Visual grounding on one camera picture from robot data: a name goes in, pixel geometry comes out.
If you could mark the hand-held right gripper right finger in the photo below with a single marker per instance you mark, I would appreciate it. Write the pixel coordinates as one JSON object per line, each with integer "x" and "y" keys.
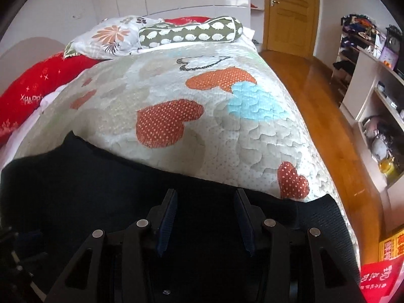
{"x": 245, "y": 221}

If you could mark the heart-patterned quilted bedspread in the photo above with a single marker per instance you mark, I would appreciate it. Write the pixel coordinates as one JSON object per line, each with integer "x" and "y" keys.
{"x": 221, "y": 132}

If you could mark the yellow printed box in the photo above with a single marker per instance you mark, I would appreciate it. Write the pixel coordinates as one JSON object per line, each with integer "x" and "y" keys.
{"x": 393, "y": 246}

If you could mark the dark mantel clock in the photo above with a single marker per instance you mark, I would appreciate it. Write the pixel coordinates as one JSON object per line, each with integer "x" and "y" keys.
{"x": 393, "y": 47}

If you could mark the white floral pillow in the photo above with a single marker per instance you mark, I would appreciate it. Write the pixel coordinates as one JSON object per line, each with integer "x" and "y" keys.
{"x": 107, "y": 36}

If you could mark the wooden door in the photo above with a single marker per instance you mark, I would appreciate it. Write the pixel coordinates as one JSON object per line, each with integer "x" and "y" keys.
{"x": 290, "y": 15}

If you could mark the green sheep-print bolster pillow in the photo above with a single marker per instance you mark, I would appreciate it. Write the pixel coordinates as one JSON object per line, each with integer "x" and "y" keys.
{"x": 189, "y": 33}

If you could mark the yellow container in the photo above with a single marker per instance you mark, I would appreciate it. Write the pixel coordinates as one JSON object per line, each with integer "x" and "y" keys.
{"x": 387, "y": 166}

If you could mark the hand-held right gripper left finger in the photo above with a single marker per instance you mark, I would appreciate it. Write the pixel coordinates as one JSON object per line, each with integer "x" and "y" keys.
{"x": 166, "y": 217}

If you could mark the red printed bag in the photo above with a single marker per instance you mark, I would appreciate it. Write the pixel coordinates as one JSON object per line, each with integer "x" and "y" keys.
{"x": 382, "y": 279}

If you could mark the white corner wall shelf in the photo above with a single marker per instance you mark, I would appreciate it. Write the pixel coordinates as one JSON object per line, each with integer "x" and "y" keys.
{"x": 256, "y": 6}

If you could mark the black pants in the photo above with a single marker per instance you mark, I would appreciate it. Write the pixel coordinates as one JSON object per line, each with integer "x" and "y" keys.
{"x": 94, "y": 180}

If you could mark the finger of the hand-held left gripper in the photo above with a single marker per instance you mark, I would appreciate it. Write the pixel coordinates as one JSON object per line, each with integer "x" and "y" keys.
{"x": 31, "y": 237}

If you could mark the white rounded headboard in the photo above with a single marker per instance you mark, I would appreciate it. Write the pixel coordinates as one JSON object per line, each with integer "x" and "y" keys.
{"x": 30, "y": 49}

